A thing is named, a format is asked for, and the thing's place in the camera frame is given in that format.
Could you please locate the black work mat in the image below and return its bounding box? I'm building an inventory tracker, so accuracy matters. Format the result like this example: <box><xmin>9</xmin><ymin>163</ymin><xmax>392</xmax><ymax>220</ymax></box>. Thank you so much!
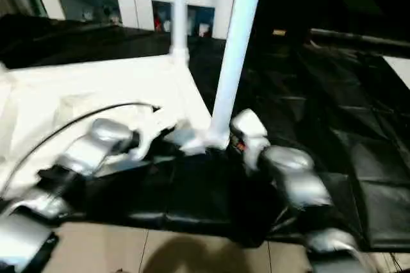
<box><xmin>0</xmin><ymin>13</ymin><xmax>410</xmax><ymax>251</ymax></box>

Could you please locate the white plastic table top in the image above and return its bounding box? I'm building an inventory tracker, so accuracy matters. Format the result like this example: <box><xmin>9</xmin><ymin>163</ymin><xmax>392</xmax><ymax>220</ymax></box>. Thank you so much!
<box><xmin>0</xmin><ymin>54</ymin><xmax>229</xmax><ymax>192</ymax></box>

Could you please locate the white plastic table leg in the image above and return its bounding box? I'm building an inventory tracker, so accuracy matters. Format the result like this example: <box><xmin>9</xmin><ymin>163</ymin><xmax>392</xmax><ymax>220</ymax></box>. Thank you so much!
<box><xmin>170</xmin><ymin>0</ymin><xmax>190</xmax><ymax>66</ymax></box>
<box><xmin>208</xmin><ymin>0</ymin><xmax>267</xmax><ymax>149</ymax></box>

